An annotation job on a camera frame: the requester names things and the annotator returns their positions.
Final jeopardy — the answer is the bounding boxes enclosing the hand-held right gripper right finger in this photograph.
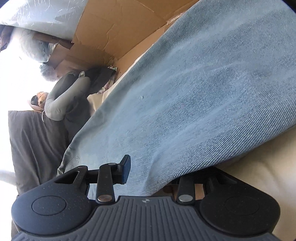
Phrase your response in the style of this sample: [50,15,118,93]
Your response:
[178,168,234,205]

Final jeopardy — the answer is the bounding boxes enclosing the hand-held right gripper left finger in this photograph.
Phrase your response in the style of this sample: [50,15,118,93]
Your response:
[55,155,131,204]

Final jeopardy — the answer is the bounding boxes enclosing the light blue denim pants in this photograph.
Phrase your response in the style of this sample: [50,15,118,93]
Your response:
[57,0,296,197]

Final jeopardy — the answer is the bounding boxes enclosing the black garment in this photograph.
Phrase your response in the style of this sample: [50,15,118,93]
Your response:
[63,67,115,142]

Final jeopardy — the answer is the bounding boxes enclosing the cream bear print bed sheet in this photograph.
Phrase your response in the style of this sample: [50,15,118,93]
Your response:
[87,62,296,241]

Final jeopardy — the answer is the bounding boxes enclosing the floral cloth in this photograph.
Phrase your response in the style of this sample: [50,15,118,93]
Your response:
[99,66,119,93]

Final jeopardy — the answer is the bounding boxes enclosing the grey neck pillow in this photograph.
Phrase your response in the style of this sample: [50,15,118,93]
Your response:
[44,71,91,121]

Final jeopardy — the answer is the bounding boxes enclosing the dark grey pillow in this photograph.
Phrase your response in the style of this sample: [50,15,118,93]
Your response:
[8,110,70,195]

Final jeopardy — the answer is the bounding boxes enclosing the brown teddy bear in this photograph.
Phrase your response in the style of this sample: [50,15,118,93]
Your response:
[31,91,49,108]

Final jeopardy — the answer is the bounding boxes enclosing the brown cardboard sheet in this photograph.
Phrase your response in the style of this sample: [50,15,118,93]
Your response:
[44,0,201,78]

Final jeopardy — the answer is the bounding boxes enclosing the clear plastic bag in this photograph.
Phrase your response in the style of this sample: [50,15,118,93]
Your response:
[17,28,58,63]

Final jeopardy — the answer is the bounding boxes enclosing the bubble-wrapped grey appliance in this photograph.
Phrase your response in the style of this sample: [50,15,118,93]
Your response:
[0,0,89,39]

